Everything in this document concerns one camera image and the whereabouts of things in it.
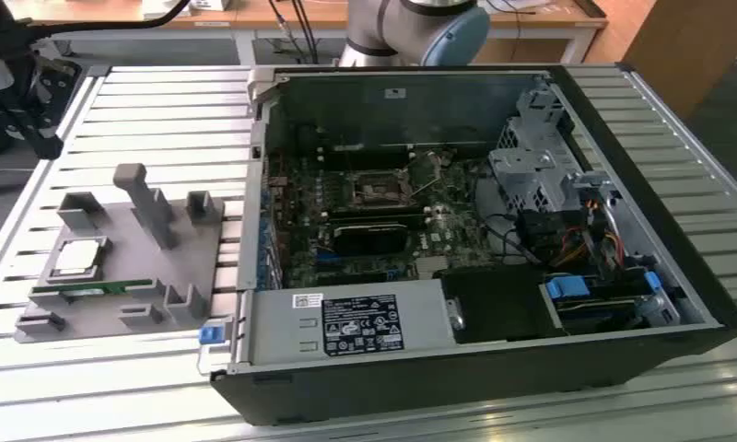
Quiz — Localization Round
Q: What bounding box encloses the silver green CPU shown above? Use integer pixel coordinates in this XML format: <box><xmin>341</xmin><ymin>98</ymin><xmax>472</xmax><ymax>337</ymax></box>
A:
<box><xmin>55</xmin><ymin>238</ymin><xmax>109</xmax><ymax>277</ymax></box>

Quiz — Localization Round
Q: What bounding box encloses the CPU socket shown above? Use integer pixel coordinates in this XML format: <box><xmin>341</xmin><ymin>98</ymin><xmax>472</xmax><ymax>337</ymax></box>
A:
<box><xmin>349</xmin><ymin>170</ymin><xmax>416</xmax><ymax>208</ymax></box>

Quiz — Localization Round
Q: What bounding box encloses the black RAM slot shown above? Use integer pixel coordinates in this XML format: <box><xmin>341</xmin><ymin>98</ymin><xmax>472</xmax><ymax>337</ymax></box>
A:
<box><xmin>329</xmin><ymin>215</ymin><xmax>424</xmax><ymax>227</ymax></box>
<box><xmin>328</xmin><ymin>208</ymin><xmax>423</xmax><ymax>220</ymax></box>

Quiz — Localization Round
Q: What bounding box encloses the grey parts rack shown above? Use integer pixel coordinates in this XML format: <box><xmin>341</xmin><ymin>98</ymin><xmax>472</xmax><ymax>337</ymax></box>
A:
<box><xmin>12</xmin><ymin>161</ymin><xmax>229</xmax><ymax>345</ymax></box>

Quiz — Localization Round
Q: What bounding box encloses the green RAM stick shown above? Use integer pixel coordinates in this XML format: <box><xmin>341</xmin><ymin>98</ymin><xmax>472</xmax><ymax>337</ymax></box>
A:
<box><xmin>57</xmin><ymin>277</ymin><xmax>156</xmax><ymax>298</ymax></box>

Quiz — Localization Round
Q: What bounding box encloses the blue case latch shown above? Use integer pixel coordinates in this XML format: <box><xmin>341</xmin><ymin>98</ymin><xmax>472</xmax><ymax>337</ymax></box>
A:
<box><xmin>199</xmin><ymin>324</ymin><xmax>232</xmax><ymax>346</ymax></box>

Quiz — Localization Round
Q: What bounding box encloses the grey power supply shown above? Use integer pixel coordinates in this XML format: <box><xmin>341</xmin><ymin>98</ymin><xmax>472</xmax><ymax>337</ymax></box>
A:
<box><xmin>244</xmin><ymin>289</ymin><xmax>457</xmax><ymax>365</ymax></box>

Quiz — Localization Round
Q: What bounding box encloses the black cooler block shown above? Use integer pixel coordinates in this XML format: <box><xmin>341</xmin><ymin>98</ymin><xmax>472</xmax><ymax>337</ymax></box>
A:
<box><xmin>333</xmin><ymin>224</ymin><xmax>411</xmax><ymax>256</ymax></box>

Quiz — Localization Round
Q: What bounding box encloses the thin metal locking lever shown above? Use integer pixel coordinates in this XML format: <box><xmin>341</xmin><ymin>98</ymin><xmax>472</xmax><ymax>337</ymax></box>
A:
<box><xmin>412</xmin><ymin>174</ymin><xmax>456</xmax><ymax>195</ymax></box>

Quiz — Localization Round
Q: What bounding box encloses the metal socket cover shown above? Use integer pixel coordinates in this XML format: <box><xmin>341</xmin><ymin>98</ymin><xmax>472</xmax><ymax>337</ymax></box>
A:
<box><xmin>404</xmin><ymin>147</ymin><xmax>455</xmax><ymax>169</ymax></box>

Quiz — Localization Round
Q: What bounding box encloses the dark green motherboard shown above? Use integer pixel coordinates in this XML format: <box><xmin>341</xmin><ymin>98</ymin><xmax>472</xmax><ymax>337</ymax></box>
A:
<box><xmin>263</xmin><ymin>151</ymin><xmax>511</xmax><ymax>291</ymax></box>

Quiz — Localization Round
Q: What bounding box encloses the small silver heat sink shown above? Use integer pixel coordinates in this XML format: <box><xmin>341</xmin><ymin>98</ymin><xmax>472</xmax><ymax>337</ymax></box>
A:
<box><xmin>416</xmin><ymin>257</ymin><xmax>451</xmax><ymax>280</ymax></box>

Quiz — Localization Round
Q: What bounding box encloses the metal drive cage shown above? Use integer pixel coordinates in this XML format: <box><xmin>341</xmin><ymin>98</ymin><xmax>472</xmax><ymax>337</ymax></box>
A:
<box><xmin>488</xmin><ymin>87</ymin><xmax>610</xmax><ymax>217</ymax></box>

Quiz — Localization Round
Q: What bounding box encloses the wooden desk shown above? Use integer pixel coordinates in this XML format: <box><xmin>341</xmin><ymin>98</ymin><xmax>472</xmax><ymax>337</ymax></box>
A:
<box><xmin>24</xmin><ymin>0</ymin><xmax>610</xmax><ymax>65</ymax></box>

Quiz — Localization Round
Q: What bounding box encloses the black plastic shroud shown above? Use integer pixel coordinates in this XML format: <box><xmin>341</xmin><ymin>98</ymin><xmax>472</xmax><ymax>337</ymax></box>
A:
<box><xmin>440</xmin><ymin>268</ymin><xmax>566</xmax><ymax>345</ymax></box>

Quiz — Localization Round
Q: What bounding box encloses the black open PC case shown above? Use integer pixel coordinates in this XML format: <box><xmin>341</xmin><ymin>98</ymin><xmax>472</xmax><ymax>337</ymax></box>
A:
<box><xmin>208</xmin><ymin>64</ymin><xmax>737</xmax><ymax>427</ymax></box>

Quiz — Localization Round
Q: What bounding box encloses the blue disk carrier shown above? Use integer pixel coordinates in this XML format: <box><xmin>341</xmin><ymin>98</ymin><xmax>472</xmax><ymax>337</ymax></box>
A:
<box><xmin>544</xmin><ymin>274</ymin><xmax>591</xmax><ymax>303</ymax></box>

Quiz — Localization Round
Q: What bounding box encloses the brown wooden cabinet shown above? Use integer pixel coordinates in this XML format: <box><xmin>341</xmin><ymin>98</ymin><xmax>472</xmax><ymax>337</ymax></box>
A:
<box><xmin>614</xmin><ymin>0</ymin><xmax>737</xmax><ymax>122</ymax></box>

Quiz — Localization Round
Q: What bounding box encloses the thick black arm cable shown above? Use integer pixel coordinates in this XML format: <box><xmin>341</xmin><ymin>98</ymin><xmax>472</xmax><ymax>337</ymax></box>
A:
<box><xmin>24</xmin><ymin>0</ymin><xmax>193</xmax><ymax>30</ymax></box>

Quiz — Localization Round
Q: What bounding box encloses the orange yellow wire bundle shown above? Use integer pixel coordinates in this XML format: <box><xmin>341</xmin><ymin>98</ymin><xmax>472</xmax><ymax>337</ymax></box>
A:
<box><xmin>552</xmin><ymin>228</ymin><xmax>623</xmax><ymax>269</ymax></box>

